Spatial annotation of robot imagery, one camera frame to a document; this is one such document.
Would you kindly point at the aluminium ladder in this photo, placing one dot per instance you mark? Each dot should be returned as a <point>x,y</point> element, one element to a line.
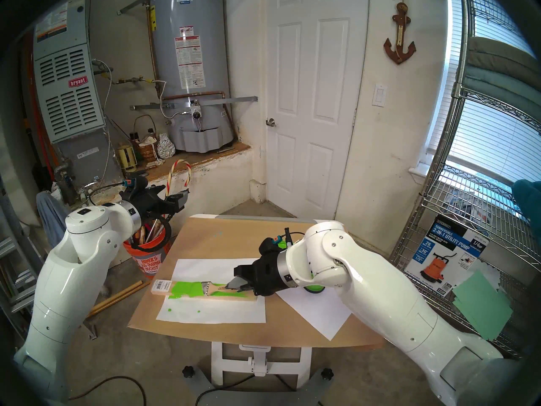
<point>17,282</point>

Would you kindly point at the orange plastic bucket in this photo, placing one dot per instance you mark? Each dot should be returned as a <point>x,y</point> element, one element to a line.
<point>148,261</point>

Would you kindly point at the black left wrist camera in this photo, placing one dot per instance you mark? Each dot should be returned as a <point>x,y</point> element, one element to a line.
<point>139,183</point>

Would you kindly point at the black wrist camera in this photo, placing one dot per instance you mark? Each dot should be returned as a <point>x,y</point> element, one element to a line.
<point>268,245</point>
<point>139,183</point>

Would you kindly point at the grey bryant furnace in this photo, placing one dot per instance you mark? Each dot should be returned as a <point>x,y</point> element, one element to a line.
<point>67,92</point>

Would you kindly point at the wooden sticks bundle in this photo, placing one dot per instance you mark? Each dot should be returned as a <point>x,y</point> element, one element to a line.
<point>118,298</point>

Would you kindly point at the white water heater platform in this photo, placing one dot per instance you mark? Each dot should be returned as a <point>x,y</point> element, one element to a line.
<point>215,176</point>

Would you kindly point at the yellow gas pipe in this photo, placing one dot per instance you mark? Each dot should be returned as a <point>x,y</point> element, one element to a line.
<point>131,80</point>

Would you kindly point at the white light switch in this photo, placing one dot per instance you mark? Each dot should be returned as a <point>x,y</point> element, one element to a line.
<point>379,96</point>

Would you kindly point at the black lid with green paint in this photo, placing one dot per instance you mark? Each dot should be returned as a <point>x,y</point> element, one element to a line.
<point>315,288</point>

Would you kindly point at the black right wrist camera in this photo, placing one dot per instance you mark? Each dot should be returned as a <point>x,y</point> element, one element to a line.
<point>268,245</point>

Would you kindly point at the brown hardboard table cover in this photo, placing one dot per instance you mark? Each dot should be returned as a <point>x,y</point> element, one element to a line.
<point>219,240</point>

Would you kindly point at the tan board table top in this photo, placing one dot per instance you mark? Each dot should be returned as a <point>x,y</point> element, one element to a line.
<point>260,363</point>

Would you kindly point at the light green paper sheet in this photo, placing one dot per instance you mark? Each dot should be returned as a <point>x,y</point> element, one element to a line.
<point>484,308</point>

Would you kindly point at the striped candy cane decoration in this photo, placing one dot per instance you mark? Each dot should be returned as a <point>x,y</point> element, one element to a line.
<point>188,172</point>

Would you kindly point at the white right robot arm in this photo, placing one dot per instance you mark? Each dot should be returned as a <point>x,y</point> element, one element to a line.
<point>372,295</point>

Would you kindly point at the utility pump box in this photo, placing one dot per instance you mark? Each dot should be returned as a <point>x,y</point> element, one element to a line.
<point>448,253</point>

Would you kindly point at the blue cloth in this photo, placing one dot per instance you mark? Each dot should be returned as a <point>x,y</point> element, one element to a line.
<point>53,219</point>

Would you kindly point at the dark teal fabric object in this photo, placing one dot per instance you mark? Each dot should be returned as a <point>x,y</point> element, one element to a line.
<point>528,200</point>

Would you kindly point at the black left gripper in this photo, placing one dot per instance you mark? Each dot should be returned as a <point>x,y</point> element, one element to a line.
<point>152,202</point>

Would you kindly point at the foil wrapped object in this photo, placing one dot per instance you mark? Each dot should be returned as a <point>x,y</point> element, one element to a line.
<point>165,147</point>

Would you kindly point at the white window blinds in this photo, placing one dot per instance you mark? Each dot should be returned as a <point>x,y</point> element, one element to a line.
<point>486,134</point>

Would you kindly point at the teal folded cushion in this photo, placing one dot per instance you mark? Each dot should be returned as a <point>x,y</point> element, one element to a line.
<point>494,90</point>

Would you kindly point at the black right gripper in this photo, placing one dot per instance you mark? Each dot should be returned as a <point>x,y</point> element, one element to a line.
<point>266,276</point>

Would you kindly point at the white paper sheet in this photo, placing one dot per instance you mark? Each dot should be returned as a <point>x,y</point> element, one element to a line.
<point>321,314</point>
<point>211,314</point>

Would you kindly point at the wooden chip paint brush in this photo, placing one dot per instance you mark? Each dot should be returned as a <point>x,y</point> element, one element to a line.
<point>215,289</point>

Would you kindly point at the rusty anchor wall decoration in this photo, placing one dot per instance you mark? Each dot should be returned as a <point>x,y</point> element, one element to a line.
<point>398,48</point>

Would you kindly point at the light wood plank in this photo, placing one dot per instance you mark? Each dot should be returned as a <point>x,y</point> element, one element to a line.
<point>190,292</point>

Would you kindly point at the white panel door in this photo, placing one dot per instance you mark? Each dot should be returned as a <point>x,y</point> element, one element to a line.
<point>315,92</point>

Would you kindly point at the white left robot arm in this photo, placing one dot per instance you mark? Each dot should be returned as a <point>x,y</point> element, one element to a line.
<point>72,278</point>

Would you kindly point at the grey water heater tank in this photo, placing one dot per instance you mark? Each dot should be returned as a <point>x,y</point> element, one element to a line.
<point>190,50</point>

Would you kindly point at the olive folded cushion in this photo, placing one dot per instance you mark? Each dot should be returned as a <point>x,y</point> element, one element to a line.
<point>503,54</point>

